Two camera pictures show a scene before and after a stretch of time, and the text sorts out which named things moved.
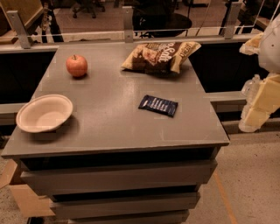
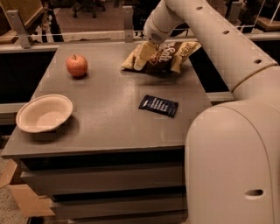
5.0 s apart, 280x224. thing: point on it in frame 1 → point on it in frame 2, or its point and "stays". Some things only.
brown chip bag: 160,57 stays
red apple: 76,66 stays
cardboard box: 28,203 stays
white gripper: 270,46 → 152,32
